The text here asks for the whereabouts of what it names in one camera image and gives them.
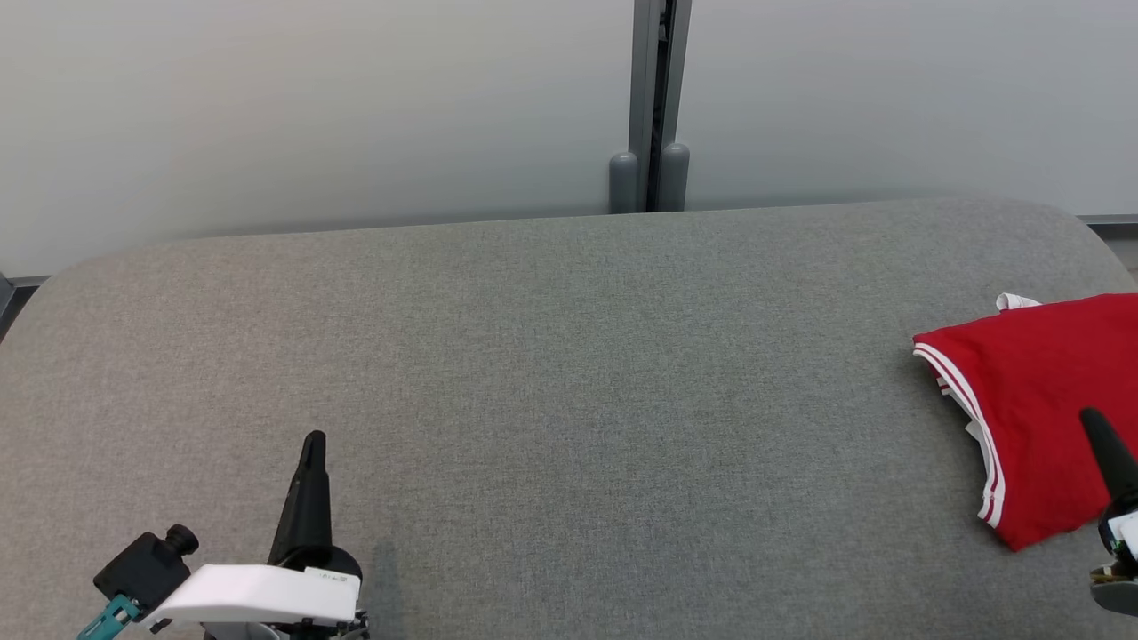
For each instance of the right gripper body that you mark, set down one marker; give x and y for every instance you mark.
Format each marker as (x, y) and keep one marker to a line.
(1122, 560)

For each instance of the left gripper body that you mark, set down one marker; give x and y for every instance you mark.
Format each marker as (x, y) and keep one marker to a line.
(267, 596)

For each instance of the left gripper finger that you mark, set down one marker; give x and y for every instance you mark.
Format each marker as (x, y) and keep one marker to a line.
(307, 516)

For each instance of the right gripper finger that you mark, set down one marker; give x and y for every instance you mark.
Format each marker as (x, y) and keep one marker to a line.
(1116, 467)

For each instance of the red Bulls jersey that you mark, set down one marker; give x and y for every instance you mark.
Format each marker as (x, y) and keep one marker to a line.
(1040, 400)

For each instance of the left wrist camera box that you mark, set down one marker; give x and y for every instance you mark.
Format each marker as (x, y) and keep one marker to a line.
(142, 569)

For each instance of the grey wall partition post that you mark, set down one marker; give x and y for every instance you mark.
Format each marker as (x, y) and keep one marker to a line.
(636, 89)

